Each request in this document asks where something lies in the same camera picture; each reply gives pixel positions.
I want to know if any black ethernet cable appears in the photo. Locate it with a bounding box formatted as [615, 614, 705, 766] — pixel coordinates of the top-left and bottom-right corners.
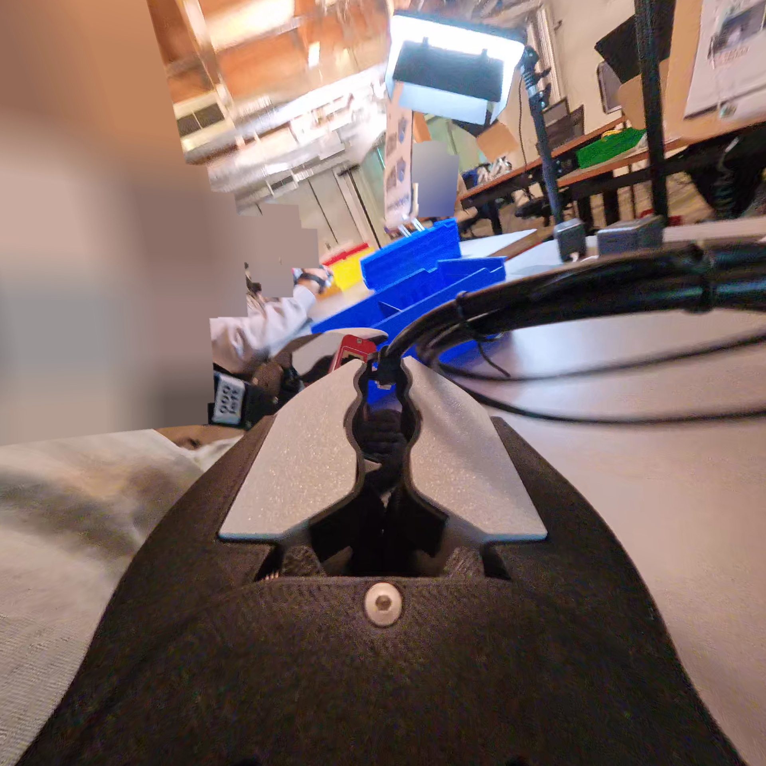
[374, 242, 766, 424]

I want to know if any yellow plastic bin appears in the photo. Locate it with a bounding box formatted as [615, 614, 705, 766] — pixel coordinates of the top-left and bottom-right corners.
[325, 244, 377, 292]

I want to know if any green box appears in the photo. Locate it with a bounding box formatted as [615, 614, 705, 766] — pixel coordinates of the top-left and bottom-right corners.
[576, 127, 648, 170]

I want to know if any dark grey box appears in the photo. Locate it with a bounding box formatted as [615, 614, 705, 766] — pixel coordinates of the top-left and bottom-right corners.
[596, 214, 666, 256]

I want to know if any person's cream clothing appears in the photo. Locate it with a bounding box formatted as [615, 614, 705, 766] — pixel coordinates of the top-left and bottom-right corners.
[0, 428, 241, 766]

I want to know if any red ethernet splitter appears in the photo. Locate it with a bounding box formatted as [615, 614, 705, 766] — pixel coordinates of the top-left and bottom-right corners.
[332, 335, 379, 371]

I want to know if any tan printed poster board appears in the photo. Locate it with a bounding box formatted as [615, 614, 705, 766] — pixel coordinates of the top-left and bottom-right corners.
[663, 0, 766, 142]

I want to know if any grey desk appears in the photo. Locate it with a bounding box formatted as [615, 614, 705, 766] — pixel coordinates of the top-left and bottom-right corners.
[311, 215, 766, 766]

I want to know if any white ceiling air vent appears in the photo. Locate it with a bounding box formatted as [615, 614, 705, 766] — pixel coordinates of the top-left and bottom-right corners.
[175, 101, 226, 140]

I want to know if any black light stand pole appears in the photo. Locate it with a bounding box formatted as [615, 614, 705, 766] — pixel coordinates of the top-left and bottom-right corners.
[519, 47, 571, 228]

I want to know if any LED light panel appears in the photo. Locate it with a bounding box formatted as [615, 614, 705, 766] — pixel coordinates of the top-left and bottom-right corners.
[385, 11, 529, 128]

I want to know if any black pole clamp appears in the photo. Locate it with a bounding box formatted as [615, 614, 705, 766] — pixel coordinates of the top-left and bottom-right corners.
[553, 217, 588, 262]

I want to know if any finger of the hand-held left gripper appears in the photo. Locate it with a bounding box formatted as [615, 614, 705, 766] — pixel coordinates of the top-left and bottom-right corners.
[287, 327, 390, 387]

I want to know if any black screen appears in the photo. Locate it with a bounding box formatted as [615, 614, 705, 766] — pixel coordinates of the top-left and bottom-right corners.
[594, 12, 642, 86]

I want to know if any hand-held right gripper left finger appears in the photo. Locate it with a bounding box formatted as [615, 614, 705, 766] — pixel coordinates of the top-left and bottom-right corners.
[218, 358, 367, 543]

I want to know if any thick black pole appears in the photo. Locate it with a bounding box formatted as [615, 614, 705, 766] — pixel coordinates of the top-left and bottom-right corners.
[633, 0, 672, 229]

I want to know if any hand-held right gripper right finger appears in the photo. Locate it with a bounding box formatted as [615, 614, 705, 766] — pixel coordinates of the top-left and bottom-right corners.
[401, 358, 549, 543]

